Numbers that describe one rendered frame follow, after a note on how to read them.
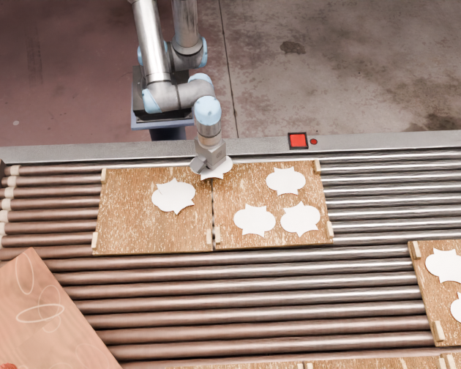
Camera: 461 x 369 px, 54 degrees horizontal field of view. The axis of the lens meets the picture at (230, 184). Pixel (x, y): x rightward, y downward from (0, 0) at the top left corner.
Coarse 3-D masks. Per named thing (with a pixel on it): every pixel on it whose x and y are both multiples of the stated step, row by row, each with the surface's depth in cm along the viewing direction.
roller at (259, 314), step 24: (168, 312) 145; (192, 312) 144; (216, 312) 144; (240, 312) 144; (264, 312) 144; (288, 312) 144; (312, 312) 144; (336, 312) 144; (360, 312) 145; (384, 312) 145; (408, 312) 145
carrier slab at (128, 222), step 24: (120, 168) 172; (144, 168) 172; (168, 168) 172; (120, 192) 166; (144, 192) 166; (120, 216) 161; (144, 216) 161; (168, 216) 161; (192, 216) 161; (120, 240) 156; (144, 240) 156; (168, 240) 156; (192, 240) 156
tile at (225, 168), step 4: (228, 160) 156; (224, 164) 156; (228, 164) 156; (232, 164) 156; (204, 168) 155; (216, 168) 155; (220, 168) 155; (224, 168) 155; (228, 168) 155; (192, 172) 155; (200, 172) 154; (204, 172) 154; (208, 172) 154; (212, 172) 154; (216, 172) 154; (220, 172) 154; (224, 172) 154; (204, 176) 153; (208, 176) 153; (212, 176) 153; (216, 176) 153; (220, 176) 153
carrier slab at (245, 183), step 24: (240, 168) 172; (264, 168) 172; (312, 168) 172; (216, 192) 166; (240, 192) 166; (264, 192) 166; (312, 192) 166; (216, 216) 161; (240, 240) 156; (264, 240) 156; (288, 240) 156; (312, 240) 156
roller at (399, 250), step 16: (128, 256) 155; (144, 256) 155; (160, 256) 154; (176, 256) 154; (192, 256) 154; (208, 256) 154; (224, 256) 154; (240, 256) 154; (256, 256) 154; (272, 256) 154; (288, 256) 155; (304, 256) 155; (320, 256) 155; (336, 256) 155; (352, 256) 155; (368, 256) 156; (384, 256) 156; (400, 256) 157
